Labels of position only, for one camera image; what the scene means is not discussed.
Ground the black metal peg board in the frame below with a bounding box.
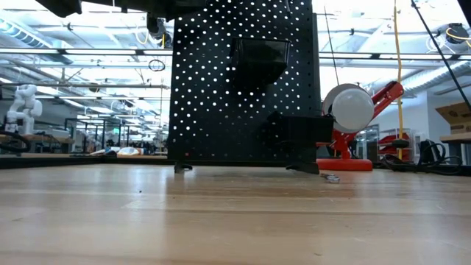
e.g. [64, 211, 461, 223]
[167, 0, 322, 175]

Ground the silver combination wrench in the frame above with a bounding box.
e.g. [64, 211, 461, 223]
[319, 172, 341, 184]

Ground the red desk lamp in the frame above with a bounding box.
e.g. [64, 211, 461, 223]
[316, 80, 406, 172]

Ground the white robot figure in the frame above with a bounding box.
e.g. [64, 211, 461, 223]
[5, 83, 43, 136]

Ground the thin black slanted pole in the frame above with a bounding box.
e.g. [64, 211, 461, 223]
[410, 0, 471, 110]

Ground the brown cardboard box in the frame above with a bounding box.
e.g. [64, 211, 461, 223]
[435, 101, 471, 135]

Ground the thick black cable loop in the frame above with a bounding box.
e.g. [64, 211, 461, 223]
[382, 141, 464, 175]

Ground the black aluminium table frame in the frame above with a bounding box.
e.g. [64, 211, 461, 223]
[0, 152, 471, 177]

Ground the black cord reel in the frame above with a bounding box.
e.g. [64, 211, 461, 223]
[445, 22, 471, 46]

